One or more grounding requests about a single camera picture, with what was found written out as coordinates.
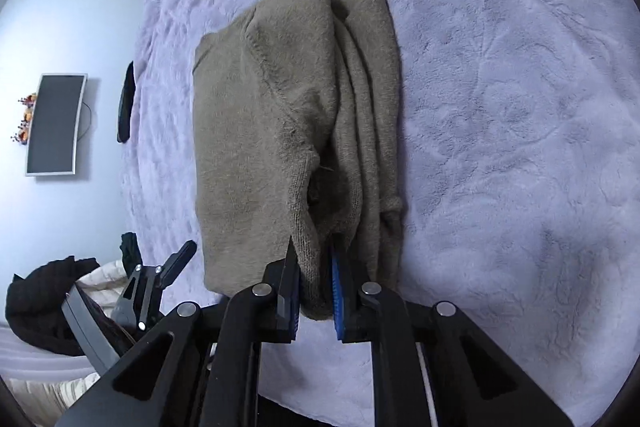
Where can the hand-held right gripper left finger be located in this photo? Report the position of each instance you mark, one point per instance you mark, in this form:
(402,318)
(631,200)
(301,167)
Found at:
(289,307)

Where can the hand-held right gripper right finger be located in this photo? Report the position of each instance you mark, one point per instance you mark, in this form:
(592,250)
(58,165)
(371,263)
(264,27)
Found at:
(337,302)

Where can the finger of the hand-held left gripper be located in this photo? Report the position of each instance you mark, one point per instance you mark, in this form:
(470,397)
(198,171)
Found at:
(177,259)

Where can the olive grey knit sweater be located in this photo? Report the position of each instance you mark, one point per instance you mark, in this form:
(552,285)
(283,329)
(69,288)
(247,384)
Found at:
(250,132)

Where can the small dark cloth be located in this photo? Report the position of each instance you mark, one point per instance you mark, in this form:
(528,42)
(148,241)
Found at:
(130,249)

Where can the black cloth pile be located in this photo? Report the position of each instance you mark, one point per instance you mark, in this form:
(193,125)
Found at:
(40,302)

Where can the white striped bedding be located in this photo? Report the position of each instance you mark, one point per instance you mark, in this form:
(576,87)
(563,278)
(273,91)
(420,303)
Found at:
(40,394)

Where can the black flat object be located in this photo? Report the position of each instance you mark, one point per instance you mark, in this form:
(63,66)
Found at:
(125,107)

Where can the orange flower decoration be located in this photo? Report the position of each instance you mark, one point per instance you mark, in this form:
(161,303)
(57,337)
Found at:
(27,112)

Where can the lavender fleece blanket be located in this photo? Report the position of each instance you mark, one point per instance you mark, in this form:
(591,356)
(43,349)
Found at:
(500,107)

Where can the wall-mounted flat screen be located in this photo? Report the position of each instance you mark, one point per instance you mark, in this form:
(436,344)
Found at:
(55,122)

